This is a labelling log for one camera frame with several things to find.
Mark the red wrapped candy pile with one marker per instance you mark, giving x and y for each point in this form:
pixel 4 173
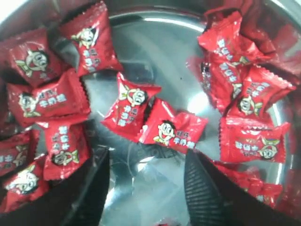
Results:
pixel 48 49

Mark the metal bowl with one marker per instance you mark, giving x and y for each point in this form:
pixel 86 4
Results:
pixel 147 182

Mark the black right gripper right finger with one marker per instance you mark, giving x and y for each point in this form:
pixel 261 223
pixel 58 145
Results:
pixel 214 200

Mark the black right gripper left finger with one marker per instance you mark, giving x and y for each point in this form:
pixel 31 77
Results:
pixel 77 201

